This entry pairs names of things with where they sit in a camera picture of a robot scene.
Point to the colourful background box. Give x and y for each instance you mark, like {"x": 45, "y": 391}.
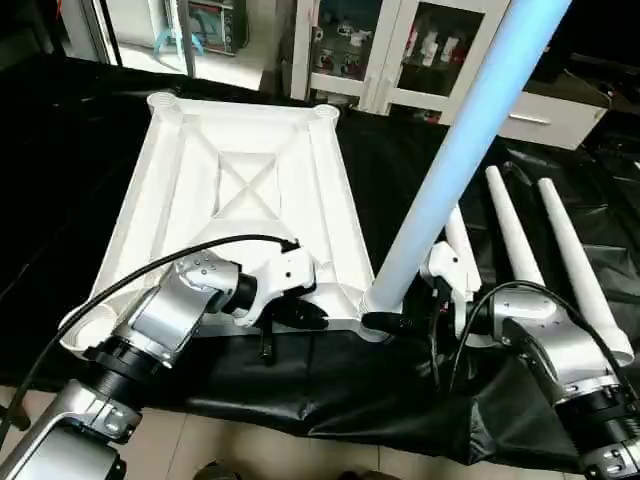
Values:
{"x": 210, "y": 25}

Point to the black work surface mat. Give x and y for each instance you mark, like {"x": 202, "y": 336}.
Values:
{"x": 340, "y": 390}

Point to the white plastic table leg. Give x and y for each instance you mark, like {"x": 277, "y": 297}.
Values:
{"x": 458, "y": 235}
{"x": 515, "y": 230}
{"x": 460, "y": 150}
{"x": 580, "y": 270}

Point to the white plastic table top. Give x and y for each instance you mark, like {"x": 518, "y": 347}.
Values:
{"x": 240, "y": 130}

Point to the black vertical pole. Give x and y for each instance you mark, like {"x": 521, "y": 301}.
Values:
{"x": 105, "y": 30}

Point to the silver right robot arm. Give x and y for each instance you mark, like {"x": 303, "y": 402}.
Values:
{"x": 540, "y": 335}

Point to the white glass door cabinet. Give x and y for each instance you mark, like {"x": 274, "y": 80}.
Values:
{"x": 340, "y": 50}

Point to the white drawer unit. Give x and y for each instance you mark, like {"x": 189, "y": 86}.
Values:
{"x": 545, "y": 120}

